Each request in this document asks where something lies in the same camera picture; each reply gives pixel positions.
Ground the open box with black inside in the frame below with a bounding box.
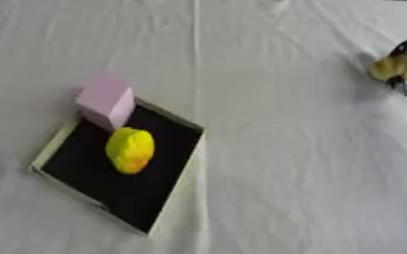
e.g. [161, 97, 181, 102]
[28, 96, 207, 236]

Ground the pale yellow toy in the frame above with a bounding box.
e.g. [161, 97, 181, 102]
[366, 54, 407, 83]

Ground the pink block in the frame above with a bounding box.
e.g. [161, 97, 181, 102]
[74, 71, 138, 132]

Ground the yellow toy fruit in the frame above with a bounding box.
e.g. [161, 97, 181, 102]
[104, 126, 157, 176]

